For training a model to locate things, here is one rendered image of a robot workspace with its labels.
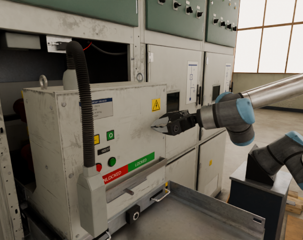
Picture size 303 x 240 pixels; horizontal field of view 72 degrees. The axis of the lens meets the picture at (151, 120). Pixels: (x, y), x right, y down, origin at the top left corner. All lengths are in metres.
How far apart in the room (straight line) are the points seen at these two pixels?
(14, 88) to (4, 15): 0.70
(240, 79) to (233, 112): 8.16
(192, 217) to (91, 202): 0.51
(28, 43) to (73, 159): 0.46
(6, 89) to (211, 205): 1.24
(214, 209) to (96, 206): 0.56
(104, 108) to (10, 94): 0.86
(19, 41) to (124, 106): 0.43
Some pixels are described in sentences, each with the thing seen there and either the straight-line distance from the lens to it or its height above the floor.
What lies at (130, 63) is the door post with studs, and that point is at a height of 1.48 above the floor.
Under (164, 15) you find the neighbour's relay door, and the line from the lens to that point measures 1.30.
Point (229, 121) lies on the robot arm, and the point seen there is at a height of 1.28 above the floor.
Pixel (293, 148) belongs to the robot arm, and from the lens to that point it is 1.45.
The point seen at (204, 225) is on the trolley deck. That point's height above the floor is 0.85.
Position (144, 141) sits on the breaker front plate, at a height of 1.17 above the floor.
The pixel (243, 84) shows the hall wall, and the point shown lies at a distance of 8.86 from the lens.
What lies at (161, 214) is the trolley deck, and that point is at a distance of 0.98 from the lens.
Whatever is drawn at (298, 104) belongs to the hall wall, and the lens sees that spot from 8.60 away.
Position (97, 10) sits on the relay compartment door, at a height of 1.68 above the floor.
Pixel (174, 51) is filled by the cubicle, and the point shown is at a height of 1.56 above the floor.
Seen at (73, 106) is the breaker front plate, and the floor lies 1.35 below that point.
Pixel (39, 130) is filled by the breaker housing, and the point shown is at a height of 1.27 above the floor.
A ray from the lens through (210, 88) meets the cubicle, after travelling 1.86.
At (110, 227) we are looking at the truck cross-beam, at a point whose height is 0.90.
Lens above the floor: 1.45
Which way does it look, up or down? 14 degrees down
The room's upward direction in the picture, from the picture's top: straight up
